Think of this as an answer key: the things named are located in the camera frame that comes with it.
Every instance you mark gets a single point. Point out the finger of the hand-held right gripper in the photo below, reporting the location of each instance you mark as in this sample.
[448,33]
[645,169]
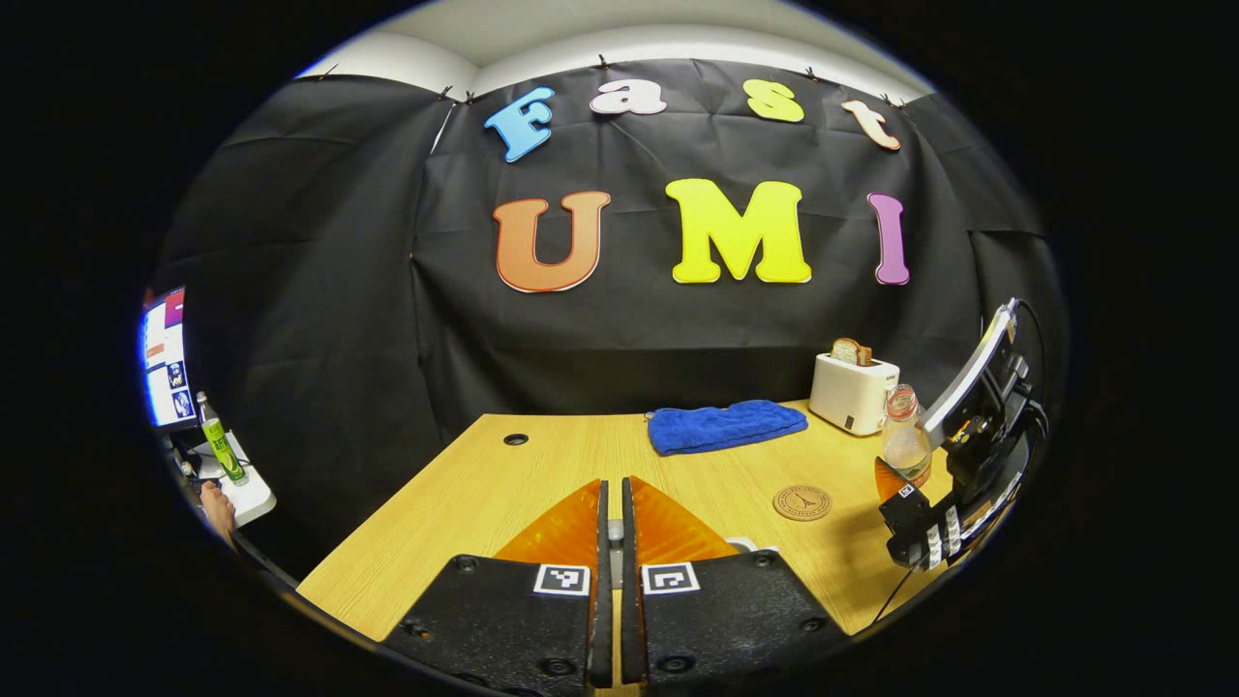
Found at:
[910,528]

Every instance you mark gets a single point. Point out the computer monitor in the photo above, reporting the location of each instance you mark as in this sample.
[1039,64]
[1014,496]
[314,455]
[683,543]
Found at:
[166,358]

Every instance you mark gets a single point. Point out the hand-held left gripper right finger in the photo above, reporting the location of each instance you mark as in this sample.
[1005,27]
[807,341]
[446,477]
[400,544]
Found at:
[630,600]

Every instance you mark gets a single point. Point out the clear plastic water bottle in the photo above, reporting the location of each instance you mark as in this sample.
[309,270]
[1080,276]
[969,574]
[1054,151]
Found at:
[905,440]

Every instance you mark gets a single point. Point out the white teacup lid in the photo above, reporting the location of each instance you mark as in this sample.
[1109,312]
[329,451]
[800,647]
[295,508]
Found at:
[616,542]

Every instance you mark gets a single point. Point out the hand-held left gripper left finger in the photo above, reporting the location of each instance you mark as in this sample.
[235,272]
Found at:
[602,581]

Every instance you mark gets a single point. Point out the toasted bread slice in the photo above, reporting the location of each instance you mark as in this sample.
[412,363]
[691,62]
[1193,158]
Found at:
[852,351]

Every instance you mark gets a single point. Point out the white toaster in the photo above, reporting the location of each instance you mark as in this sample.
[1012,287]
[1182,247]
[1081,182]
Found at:
[852,397]

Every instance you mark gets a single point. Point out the round brown coaster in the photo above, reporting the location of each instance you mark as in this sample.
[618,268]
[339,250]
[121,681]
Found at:
[802,502]

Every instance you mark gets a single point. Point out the white side desk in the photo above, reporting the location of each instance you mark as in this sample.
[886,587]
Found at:
[247,499]

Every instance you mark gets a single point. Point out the blue towel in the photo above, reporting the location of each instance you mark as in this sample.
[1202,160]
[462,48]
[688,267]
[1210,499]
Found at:
[726,426]

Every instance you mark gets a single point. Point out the green drink bottle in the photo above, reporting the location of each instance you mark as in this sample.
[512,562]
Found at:
[223,445]

